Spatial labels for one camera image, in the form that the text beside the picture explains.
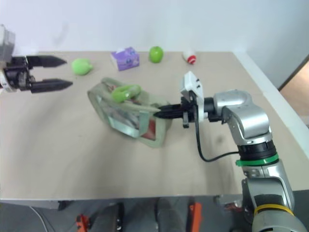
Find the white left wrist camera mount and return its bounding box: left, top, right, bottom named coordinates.
left=0, top=24, right=16, bottom=64

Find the green apple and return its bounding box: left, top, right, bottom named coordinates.
left=148, top=45, right=164, bottom=64

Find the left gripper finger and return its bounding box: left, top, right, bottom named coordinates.
left=30, top=78, right=74, bottom=95
left=26, top=55, right=68, bottom=69

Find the green plush keychain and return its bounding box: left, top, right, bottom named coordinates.
left=111, top=84, right=141, bottom=103

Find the purple tissue box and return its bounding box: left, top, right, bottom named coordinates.
left=110, top=46, right=141, bottom=72

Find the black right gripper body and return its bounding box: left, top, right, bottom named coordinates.
left=179, top=90, right=201, bottom=129

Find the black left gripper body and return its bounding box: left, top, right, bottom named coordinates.
left=3, top=56, right=37, bottom=92

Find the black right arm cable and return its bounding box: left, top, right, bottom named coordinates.
left=194, top=115, right=240, bottom=162

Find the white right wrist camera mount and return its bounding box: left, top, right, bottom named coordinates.
left=179, top=71, right=209, bottom=122

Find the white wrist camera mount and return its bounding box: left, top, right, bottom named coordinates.
left=179, top=71, right=209, bottom=122
left=0, top=24, right=16, bottom=64

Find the green plush toy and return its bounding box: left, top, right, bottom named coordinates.
left=71, top=58, right=94, bottom=76

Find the white red small bottle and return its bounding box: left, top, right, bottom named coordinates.
left=182, top=48, right=197, bottom=65

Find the orange black clamp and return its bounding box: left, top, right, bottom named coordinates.
left=75, top=213, right=91, bottom=232
left=189, top=202, right=202, bottom=232

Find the thin white cable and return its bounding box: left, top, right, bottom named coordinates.
left=28, top=204, right=48, bottom=232

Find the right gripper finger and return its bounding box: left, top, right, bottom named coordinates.
left=154, top=110, right=183, bottom=119
left=158, top=103, right=182, bottom=112

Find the green transparent zip pouch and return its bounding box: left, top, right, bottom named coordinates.
left=86, top=77, right=173, bottom=149

